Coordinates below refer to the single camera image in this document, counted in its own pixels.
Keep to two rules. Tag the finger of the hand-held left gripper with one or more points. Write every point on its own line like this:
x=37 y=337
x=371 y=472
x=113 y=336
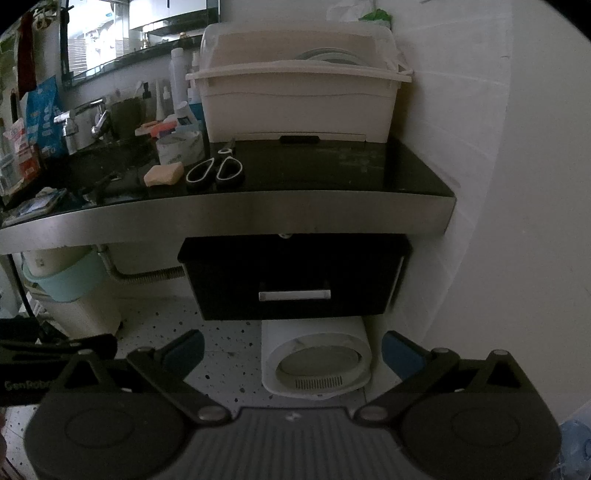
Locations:
x=69 y=344

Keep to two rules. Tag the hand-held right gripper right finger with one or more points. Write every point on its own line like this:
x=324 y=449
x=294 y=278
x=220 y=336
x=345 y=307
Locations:
x=400 y=355

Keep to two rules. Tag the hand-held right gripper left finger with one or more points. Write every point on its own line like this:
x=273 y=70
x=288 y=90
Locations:
x=187 y=353

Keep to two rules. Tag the black drawer cabinet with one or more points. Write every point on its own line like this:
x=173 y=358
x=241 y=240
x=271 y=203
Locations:
x=295 y=247

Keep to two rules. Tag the white trash bin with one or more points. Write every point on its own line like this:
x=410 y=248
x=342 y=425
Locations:
x=87 y=318

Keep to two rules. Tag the teal basin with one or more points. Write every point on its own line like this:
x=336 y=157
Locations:
x=74 y=281

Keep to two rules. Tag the white round-opening appliance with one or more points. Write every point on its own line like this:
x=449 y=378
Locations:
x=318 y=364

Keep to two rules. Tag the white basin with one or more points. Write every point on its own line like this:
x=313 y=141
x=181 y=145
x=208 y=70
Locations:
x=51 y=263

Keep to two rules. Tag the metal drain pipe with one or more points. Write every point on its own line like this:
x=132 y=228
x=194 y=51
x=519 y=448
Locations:
x=147 y=275

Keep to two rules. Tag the black vanity counter steel edge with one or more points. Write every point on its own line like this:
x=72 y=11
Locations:
x=323 y=203

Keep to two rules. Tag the red white packets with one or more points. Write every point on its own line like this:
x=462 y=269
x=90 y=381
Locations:
x=21 y=157

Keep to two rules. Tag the clear plastic package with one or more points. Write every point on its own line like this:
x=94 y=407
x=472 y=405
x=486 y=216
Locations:
x=575 y=443

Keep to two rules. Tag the chrome faucet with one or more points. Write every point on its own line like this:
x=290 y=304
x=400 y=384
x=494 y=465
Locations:
x=74 y=127

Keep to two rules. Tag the blue patterned packet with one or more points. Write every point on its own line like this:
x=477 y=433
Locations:
x=44 y=115

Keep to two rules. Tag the dark cup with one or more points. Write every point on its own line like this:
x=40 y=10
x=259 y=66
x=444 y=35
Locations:
x=125 y=117

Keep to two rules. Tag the white blue toiletry tube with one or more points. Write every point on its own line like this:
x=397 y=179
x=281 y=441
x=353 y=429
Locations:
x=184 y=115

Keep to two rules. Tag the small white tube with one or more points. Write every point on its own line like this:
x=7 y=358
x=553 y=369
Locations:
x=162 y=101

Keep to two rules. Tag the blue toiletry bottle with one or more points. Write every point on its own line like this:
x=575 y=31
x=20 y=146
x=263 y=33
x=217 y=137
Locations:
x=196 y=99

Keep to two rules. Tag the tall white bottle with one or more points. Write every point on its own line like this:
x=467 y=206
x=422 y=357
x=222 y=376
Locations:
x=177 y=78

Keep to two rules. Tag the white lidded dish rack box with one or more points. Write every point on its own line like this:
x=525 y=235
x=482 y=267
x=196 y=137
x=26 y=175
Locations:
x=300 y=99

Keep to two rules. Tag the red hanging cloth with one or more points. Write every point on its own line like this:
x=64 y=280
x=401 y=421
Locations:
x=27 y=55

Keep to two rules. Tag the grey plate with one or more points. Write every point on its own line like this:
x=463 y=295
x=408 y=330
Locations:
x=330 y=55

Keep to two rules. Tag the green plastic bag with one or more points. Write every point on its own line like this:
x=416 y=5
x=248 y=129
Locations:
x=376 y=16

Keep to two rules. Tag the wall mirror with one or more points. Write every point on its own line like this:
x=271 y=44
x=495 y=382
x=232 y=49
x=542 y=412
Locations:
x=138 y=32

